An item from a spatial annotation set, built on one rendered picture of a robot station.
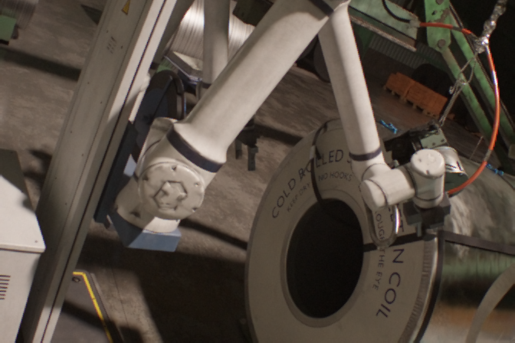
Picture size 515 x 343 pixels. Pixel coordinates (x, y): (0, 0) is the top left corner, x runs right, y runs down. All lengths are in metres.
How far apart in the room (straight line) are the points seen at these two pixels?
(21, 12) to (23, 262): 5.15
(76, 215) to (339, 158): 1.19
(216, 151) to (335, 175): 1.15
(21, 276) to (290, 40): 0.92
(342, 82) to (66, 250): 0.91
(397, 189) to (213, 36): 0.82
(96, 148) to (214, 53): 0.58
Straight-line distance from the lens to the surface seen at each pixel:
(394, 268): 2.01
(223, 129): 1.24
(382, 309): 2.04
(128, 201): 1.51
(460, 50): 2.99
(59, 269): 1.70
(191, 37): 6.74
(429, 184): 1.45
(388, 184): 1.42
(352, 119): 1.47
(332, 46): 1.41
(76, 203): 1.59
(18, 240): 1.50
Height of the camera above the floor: 1.65
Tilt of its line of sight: 16 degrees down
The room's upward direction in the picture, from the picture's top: 25 degrees clockwise
